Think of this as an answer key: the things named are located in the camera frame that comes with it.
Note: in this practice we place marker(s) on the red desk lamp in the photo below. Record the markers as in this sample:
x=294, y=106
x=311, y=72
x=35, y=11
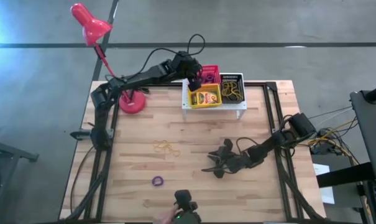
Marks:
x=93, y=28

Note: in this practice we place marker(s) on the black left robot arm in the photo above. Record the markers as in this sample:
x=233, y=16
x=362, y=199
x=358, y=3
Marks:
x=138, y=77

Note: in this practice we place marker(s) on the grey equipment panel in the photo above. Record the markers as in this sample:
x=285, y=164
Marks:
x=371, y=130

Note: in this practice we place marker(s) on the black aluminium table frame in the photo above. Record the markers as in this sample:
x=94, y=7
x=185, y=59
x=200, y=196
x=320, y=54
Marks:
x=270, y=86

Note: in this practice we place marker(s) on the black plastic basket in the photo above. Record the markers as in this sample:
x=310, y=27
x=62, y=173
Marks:
x=232, y=76

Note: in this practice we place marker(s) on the white perforated metal shelf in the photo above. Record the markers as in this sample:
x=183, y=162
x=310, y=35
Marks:
x=234, y=106

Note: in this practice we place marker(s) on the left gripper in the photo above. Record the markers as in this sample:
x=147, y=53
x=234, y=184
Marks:
x=186, y=65

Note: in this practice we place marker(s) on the white paper sheet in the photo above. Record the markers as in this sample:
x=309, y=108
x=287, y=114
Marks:
x=327, y=196

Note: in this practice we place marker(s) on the grey metal stand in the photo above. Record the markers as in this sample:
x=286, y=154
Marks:
x=7, y=152

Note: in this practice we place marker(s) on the black flat bar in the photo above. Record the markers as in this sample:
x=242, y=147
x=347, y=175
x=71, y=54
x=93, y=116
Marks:
x=346, y=175

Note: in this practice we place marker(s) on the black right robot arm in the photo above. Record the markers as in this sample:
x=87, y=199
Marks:
x=301, y=124

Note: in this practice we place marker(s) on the yellow plastic basket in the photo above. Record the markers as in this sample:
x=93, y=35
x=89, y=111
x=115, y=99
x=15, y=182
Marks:
x=204, y=105

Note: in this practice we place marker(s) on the person's hand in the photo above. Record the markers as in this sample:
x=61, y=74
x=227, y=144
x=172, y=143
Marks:
x=166, y=216

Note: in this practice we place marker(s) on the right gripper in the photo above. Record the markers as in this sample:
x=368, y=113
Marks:
x=235, y=161

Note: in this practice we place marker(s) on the red plastic basket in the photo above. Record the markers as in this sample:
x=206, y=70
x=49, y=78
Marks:
x=214, y=68

